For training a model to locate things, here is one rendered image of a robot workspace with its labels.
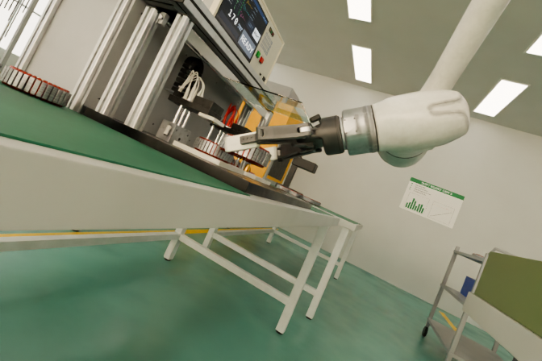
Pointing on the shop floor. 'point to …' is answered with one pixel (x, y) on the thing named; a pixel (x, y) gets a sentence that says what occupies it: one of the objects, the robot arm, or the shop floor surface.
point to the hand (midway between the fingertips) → (246, 150)
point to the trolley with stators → (456, 349)
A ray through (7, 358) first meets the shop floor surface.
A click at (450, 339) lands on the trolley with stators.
